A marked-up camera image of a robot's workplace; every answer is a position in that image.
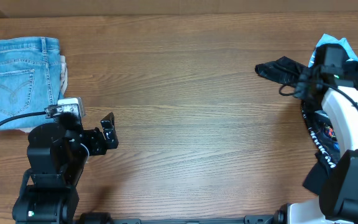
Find black orange patterned jersey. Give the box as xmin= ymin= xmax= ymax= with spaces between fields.
xmin=255 ymin=57 xmax=340 ymax=172

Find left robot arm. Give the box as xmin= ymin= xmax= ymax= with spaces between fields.
xmin=12 ymin=112 xmax=119 ymax=223

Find light blue shirt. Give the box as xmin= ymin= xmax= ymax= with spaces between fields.
xmin=308 ymin=34 xmax=358 ymax=67

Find plain black garment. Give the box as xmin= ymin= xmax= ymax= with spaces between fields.
xmin=301 ymin=62 xmax=358 ymax=195

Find white folded cloth under jeans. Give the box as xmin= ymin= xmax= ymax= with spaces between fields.
xmin=0 ymin=56 xmax=68 ymax=121

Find folded blue denim jeans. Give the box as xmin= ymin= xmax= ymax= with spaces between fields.
xmin=0 ymin=37 xmax=68 ymax=132

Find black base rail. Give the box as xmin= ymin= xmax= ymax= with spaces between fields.
xmin=76 ymin=215 xmax=279 ymax=224

